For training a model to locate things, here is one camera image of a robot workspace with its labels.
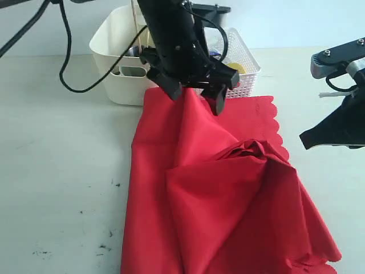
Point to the white perforated plastic basket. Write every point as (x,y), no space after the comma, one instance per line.
(238,57)

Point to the cream plastic storage bin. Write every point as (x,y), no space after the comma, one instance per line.
(111,39)

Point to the yellow lemon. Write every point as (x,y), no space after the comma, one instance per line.
(237,66)

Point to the blue white milk carton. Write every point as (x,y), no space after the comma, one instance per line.
(214,53)

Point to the wooden chopstick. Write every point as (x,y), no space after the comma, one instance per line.
(147,38)
(136,27)

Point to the red tablecloth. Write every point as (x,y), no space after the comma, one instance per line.
(217,194)

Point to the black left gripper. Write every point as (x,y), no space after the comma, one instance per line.
(180,56)

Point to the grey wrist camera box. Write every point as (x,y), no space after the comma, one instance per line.
(345,58)

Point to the stainless steel cup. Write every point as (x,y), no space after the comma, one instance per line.
(132,63)

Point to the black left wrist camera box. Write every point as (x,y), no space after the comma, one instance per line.
(214,13)

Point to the brown wooden plate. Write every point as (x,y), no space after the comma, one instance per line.
(116,70)

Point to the white ceramic bowl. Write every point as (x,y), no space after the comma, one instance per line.
(121,70)

